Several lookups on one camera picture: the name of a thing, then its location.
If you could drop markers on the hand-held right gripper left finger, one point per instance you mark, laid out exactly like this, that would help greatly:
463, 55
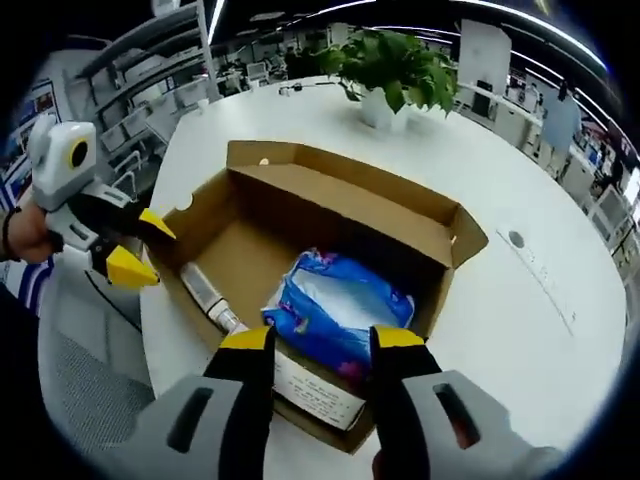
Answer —
165, 440

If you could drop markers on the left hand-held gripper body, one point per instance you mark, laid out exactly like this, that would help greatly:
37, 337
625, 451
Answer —
55, 165

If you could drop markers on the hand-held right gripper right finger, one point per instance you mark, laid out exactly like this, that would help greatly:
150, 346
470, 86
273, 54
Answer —
480, 440

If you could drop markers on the white pump bottle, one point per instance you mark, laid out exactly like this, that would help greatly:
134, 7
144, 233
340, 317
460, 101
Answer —
205, 292

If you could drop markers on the brown cardboard shoe box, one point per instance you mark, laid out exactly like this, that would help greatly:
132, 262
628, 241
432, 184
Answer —
240, 250

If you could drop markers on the blue floral tissue pack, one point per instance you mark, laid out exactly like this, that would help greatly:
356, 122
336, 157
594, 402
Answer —
340, 300

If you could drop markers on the person's left hand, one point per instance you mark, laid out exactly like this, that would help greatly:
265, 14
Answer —
37, 235

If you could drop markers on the person's right hand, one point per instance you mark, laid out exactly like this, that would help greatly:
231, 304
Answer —
380, 470

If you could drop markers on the black wristband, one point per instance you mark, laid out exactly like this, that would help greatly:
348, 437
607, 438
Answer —
6, 235

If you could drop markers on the striped blue white cloth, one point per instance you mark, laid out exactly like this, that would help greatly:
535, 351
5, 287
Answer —
35, 285

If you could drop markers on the grey mesh office chair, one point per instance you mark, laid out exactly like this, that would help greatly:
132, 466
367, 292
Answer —
90, 360

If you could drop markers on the grey metal shelf rack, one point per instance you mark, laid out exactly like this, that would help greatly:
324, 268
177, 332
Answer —
150, 90

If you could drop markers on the ceiling light strip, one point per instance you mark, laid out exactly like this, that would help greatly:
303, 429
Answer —
216, 20

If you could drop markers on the small black white gadget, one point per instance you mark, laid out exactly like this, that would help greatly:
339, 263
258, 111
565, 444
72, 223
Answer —
292, 89

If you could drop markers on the potted green plant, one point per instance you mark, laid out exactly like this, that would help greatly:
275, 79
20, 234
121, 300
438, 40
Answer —
390, 65

